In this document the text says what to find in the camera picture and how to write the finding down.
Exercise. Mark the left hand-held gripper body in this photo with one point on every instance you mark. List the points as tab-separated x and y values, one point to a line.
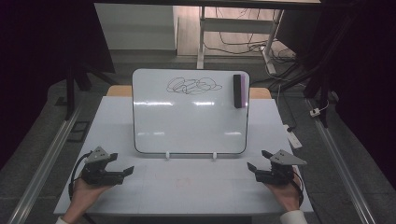
98	174

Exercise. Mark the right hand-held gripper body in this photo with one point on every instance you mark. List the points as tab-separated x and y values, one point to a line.
278	172

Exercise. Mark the purple and black eraser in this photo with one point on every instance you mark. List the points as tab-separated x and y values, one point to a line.
239	91

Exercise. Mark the white whiteboard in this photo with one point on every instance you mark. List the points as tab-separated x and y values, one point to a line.
190	124

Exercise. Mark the person's left hand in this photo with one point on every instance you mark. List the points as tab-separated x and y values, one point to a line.
84	194

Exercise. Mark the person's right hand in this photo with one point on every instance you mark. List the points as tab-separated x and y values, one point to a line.
286	196

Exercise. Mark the white power strip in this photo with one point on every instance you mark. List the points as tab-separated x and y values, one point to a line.
293	137

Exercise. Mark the white whiteboard foot clip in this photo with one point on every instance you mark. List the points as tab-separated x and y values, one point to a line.
167	155
214	155

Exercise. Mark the small white adapter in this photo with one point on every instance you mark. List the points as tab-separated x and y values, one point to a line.
315	112

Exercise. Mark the wooden board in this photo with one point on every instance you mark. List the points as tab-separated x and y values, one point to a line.
120	91

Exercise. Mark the black metal stand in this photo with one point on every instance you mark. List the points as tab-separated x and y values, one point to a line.
317	81
71	90

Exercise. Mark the dark cabinet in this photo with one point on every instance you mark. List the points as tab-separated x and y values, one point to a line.
295	31

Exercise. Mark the black rectangular floor frame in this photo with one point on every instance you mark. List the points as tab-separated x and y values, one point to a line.
79	131

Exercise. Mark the metal floor rail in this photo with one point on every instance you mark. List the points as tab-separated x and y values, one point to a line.
342	168
43	168

